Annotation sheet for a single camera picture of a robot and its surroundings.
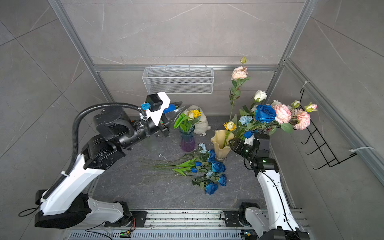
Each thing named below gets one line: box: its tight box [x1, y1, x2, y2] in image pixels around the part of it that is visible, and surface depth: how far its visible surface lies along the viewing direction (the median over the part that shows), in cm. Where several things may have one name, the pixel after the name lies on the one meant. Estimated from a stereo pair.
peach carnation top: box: [230, 66, 248, 80], surface depth 72 cm
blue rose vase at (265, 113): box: [254, 104, 277, 124], surface depth 53 cm
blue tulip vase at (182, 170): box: [172, 167, 198, 176], surface depth 90 cm
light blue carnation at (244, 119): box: [239, 115, 253, 125], surface depth 67 cm
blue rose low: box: [217, 174, 227, 187], surface depth 84 cm
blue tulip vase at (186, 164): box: [150, 158, 203, 169], surface depth 94 cm
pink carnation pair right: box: [273, 104, 311, 131], surface depth 53 cm
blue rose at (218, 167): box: [211, 161, 226, 173], surface depth 83 cm
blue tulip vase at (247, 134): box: [244, 130, 254, 139], surface depth 65 cm
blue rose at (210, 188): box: [191, 180, 218, 195], surface depth 82 cm
